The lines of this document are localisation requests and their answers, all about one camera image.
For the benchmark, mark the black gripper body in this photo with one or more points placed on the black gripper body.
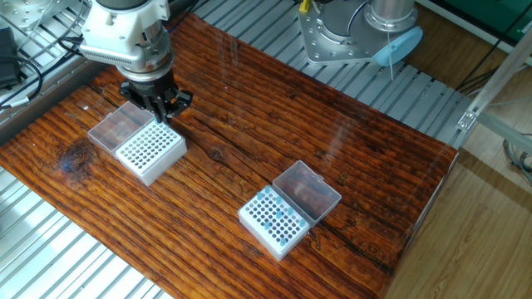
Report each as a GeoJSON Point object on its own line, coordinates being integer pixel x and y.
{"type": "Point", "coordinates": [149, 87]}

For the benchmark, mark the silver metal mounting plate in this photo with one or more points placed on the silver metal mounting plate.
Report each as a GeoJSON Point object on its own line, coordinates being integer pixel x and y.
{"type": "Point", "coordinates": [25, 12]}

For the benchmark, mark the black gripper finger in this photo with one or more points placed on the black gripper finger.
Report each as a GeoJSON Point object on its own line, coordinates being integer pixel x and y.
{"type": "Point", "coordinates": [137, 97]}
{"type": "Point", "coordinates": [182, 99]}

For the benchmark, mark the white pipette tip holder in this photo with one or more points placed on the white pipette tip holder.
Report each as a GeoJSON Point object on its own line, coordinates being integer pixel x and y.
{"type": "Point", "coordinates": [166, 166]}
{"type": "Point", "coordinates": [291, 247]}

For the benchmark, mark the clear plastic holder lid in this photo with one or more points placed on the clear plastic holder lid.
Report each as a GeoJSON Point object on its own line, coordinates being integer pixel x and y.
{"type": "Point", "coordinates": [309, 193]}
{"type": "Point", "coordinates": [120, 126]}

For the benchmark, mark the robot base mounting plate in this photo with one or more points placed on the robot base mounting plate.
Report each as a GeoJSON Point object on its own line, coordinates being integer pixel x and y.
{"type": "Point", "coordinates": [328, 45]}

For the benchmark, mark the glossy wood grain board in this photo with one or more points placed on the glossy wood grain board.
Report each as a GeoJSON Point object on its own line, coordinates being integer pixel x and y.
{"type": "Point", "coordinates": [249, 137]}

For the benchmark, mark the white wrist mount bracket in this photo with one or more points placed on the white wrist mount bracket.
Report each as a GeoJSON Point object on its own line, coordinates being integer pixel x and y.
{"type": "Point", "coordinates": [104, 29]}

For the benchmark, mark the black power adapter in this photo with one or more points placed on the black power adapter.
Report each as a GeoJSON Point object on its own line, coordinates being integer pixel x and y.
{"type": "Point", "coordinates": [8, 58]}

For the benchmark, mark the yellow plastic clip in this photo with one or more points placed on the yellow plastic clip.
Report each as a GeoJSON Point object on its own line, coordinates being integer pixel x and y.
{"type": "Point", "coordinates": [304, 6]}

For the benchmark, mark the aluminium frame beam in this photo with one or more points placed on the aluminium frame beam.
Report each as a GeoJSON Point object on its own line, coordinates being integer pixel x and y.
{"type": "Point", "coordinates": [494, 87]}

